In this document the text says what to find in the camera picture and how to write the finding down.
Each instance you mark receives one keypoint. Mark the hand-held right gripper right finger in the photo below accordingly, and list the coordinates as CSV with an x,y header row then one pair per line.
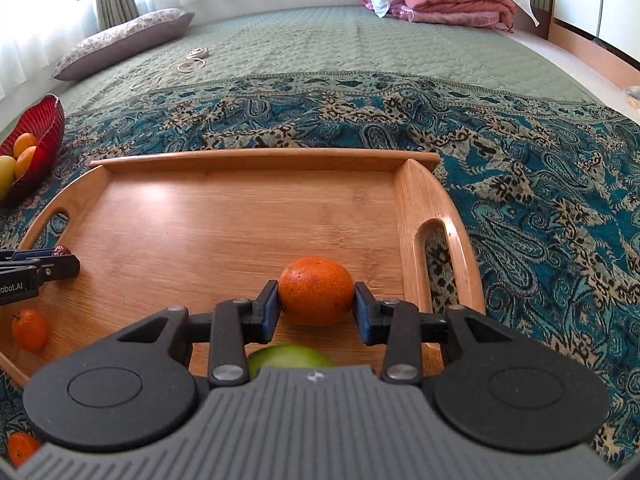
x,y
361,316

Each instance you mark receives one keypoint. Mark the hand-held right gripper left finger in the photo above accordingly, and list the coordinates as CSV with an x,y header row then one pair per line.
x,y
269,311

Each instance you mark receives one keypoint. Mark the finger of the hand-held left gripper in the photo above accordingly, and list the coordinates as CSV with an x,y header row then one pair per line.
x,y
57,266
30,254

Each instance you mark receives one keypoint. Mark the red date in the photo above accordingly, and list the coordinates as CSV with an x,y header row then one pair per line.
x,y
62,250

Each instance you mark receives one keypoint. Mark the large orange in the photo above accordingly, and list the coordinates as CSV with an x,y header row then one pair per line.
x,y
315,291

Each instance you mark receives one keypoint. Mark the wooden tray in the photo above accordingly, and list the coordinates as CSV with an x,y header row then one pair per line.
x,y
200,230

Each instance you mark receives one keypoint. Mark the red glass bowl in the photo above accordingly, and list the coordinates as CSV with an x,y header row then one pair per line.
x,y
42,122

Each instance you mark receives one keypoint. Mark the green apple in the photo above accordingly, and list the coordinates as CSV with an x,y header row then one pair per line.
x,y
290,357

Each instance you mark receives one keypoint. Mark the yellow fruit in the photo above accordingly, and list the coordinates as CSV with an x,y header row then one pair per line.
x,y
5,175

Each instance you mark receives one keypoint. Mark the teal paisley blanket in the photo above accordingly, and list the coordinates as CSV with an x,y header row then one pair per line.
x,y
525,185

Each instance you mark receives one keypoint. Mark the floral pillow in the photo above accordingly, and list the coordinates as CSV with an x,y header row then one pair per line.
x,y
120,40

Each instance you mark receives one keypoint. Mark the green quilted bedspread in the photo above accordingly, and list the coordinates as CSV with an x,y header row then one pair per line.
x,y
325,45

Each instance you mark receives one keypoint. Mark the pink folded blanket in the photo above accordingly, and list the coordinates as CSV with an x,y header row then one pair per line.
x,y
450,5

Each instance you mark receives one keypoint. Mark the wooden cabinet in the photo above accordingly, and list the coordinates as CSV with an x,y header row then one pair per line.
x,y
595,15

